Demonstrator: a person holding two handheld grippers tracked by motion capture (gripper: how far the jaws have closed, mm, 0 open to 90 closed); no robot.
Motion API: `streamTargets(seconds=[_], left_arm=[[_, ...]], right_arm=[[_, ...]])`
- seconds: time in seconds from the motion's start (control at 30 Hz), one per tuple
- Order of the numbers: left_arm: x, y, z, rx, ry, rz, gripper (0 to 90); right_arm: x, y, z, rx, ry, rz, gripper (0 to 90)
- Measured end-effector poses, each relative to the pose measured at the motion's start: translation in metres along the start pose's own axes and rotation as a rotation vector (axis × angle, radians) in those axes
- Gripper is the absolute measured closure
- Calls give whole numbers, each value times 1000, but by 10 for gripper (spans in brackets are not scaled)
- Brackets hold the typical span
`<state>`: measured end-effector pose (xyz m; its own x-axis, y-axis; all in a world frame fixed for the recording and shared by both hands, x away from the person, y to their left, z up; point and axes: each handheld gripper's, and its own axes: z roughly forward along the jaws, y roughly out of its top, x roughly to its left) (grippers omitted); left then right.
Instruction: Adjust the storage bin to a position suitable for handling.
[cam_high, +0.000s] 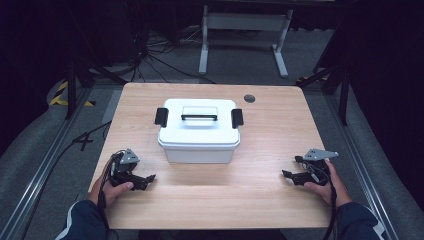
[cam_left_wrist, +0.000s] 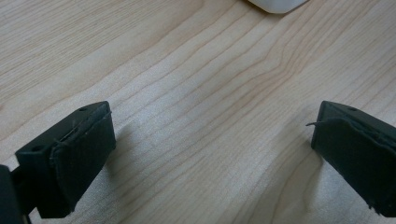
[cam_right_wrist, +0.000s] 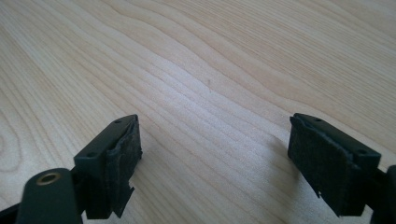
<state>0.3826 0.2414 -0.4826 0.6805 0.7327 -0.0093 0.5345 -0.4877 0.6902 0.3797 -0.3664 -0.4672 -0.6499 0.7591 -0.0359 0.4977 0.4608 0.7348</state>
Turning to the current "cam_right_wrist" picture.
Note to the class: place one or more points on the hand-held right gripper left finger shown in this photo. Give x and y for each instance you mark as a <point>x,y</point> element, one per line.
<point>107,169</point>

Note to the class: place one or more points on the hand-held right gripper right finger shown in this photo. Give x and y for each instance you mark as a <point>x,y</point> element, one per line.
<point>330,168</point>

